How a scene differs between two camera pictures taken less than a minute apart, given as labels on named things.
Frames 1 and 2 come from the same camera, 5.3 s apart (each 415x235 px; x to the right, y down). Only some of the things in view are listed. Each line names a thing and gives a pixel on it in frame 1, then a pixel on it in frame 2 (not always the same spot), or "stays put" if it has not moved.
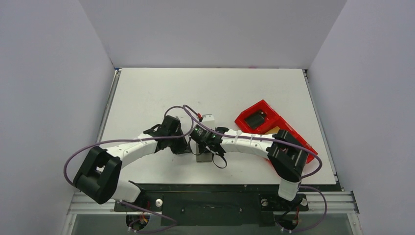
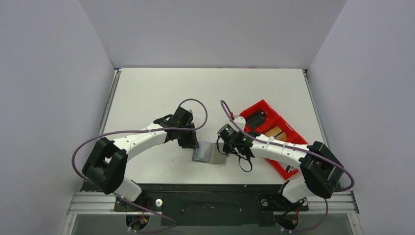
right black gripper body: x=201 y=140 -> x=231 y=148
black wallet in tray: x=256 y=119 stays put
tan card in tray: x=273 y=130 stays put
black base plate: x=199 y=204 stays put
